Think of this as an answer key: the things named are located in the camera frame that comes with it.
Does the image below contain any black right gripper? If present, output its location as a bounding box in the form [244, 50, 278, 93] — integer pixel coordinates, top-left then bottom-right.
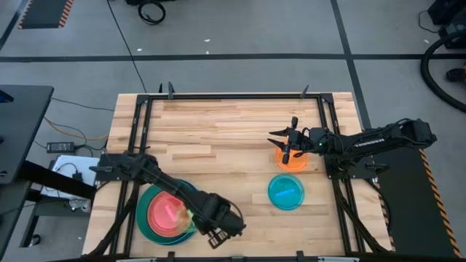
[266, 116, 318, 165]

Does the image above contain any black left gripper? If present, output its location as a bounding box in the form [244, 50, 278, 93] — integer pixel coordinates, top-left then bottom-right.
[191, 194, 248, 251]

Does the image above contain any orange transparent plastic plate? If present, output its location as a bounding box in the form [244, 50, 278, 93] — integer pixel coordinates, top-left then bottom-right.
[275, 140, 309, 173]

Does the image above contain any green transparent plastic plate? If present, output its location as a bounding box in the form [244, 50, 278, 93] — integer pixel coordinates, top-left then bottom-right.
[176, 207, 200, 234]

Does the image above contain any cyan transparent plastic plate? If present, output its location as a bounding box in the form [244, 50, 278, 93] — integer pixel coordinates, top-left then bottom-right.
[267, 173, 306, 212]

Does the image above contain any pink transparent plastic plate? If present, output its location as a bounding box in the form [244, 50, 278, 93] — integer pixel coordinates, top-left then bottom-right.
[146, 191, 192, 239]

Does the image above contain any large blue plastic plate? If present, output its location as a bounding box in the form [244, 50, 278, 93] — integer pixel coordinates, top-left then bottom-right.
[170, 178, 200, 245]

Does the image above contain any large green plastic plate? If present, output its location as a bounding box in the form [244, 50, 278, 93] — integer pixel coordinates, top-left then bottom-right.
[135, 178, 200, 246]

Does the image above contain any black hazard-striped floor mat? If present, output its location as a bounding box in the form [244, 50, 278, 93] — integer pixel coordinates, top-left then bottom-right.
[373, 147, 464, 259]
[17, 0, 74, 30]

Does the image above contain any white box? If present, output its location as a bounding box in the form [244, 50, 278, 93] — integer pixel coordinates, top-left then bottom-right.
[40, 154, 102, 213]

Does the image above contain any black power adapter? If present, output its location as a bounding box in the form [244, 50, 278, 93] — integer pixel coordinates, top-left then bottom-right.
[46, 141, 76, 154]

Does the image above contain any black and red tool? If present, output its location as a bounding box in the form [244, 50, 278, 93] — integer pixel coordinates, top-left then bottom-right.
[446, 67, 466, 84]

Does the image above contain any black equipment case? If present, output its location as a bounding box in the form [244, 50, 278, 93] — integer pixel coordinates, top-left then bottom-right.
[426, 0, 466, 50]

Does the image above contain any black side desk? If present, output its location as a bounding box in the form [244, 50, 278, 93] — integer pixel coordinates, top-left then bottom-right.
[0, 84, 98, 255]

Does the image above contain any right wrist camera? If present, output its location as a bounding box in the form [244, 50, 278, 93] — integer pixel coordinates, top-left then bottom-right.
[308, 127, 331, 150]

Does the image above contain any black metal table frame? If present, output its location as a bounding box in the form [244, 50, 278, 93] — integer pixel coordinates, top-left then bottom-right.
[87, 92, 392, 258]

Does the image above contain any thick black hose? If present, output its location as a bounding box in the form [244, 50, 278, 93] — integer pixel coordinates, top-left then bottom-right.
[420, 31, 466, 114]

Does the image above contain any orange floor cable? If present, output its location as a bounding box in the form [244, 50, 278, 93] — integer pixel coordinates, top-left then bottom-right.
[43, 116, 110, 142]

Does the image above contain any coiled black cable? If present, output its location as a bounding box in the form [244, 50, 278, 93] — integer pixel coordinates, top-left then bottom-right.
[137, 1, 167, 26]

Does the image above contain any thin black hanging cable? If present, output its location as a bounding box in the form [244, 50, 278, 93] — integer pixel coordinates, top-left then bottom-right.
[106, 0, 148, 94]

